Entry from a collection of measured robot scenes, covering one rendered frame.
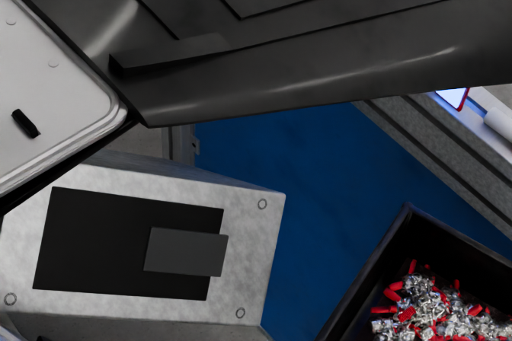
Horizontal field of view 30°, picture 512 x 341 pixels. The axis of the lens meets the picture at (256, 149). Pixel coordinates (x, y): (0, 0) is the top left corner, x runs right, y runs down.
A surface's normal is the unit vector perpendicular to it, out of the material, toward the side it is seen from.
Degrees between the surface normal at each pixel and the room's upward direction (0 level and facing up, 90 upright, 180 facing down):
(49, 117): 7
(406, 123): 90
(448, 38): 23
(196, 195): 50
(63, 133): 7
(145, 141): 0
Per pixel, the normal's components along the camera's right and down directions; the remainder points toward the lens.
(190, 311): 0.55, 0.13
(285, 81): 0.36, -0.43
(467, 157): -0.73, 0.55
